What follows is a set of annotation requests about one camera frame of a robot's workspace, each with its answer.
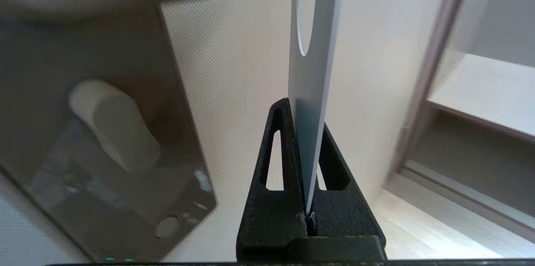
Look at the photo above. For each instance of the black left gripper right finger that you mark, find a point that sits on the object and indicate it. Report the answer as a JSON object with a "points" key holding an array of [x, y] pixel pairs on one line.
{"points": [[342, 211]]}

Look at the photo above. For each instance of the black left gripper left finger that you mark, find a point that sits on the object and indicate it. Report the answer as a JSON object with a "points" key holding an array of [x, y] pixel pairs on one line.
{"points": [[271, 216]]}

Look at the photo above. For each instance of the blue door hanger sign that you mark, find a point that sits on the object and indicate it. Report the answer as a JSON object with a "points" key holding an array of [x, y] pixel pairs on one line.
{"points": [[311, 99]]}

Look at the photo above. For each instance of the white room door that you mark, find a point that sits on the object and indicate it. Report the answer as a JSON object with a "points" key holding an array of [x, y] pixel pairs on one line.
{"points": [[234, 69]]}

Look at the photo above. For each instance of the white shelf board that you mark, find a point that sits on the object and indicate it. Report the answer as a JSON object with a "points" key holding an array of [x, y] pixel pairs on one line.
{"points": [[485, 90]]}

